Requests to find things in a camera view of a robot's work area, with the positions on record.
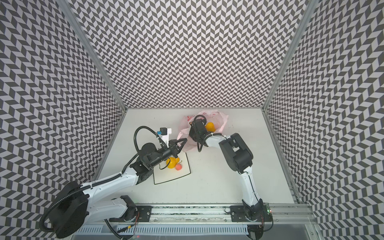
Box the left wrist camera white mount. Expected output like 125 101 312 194
157 127 172 146

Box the orange yellow fake mango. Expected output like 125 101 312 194
205 122 216 133

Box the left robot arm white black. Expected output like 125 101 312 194
39 138 187 239

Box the pink plastic bag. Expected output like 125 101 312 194
177 110 229 152

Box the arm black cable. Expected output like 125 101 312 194
133 125 164 154
191 114 224 153

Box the small pink fake peach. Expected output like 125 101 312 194
175 164 182 171

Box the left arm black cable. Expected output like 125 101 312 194
133 125 164 154

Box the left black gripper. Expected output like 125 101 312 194
149 138 188 169

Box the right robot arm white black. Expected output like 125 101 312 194
189 115 273 223

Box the yellow fake pear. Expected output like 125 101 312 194
166 157 180 169

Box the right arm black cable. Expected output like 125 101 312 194
191 114 224 153

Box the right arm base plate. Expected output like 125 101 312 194
230 205 273 223

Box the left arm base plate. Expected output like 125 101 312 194
109 206 153 223

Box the aluminium rail front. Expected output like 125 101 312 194
137 204 317 226

